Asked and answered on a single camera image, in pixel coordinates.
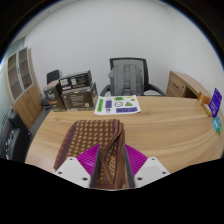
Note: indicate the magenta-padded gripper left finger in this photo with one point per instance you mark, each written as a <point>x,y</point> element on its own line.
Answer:
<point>80,166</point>

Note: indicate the wooden side desk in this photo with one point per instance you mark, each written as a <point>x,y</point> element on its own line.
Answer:
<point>181,85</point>

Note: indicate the orange box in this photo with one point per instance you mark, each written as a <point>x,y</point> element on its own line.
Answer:
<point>203,100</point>

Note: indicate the black visitor chair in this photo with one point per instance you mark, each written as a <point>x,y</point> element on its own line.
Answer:
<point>52,76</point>

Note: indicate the large brown cardboard box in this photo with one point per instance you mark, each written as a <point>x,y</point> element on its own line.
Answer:
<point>78,98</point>

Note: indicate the black mesh office chair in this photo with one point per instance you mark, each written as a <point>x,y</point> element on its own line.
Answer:
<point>146,71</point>

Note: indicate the white sticker sheet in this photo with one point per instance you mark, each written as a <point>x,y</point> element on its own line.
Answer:
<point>116,105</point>

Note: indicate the teal small box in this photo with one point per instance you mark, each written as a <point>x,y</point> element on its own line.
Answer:
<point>216,125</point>

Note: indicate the brown patterned towel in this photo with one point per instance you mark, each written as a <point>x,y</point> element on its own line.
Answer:
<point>93,136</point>

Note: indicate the small brown cardboard box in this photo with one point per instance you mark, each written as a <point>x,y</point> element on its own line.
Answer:
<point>53,96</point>

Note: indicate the flat black cardboard box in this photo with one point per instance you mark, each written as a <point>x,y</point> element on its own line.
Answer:
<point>76,80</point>

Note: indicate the grey backpack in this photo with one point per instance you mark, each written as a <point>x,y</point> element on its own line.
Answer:
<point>126,80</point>

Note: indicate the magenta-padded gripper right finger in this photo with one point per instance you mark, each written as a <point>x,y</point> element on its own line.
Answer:
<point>143,166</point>

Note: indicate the purple card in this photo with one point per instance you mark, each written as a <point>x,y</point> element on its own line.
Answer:
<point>215,101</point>

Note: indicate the wooden cabinet with glass doors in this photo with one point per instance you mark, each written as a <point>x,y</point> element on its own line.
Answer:
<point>25,96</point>

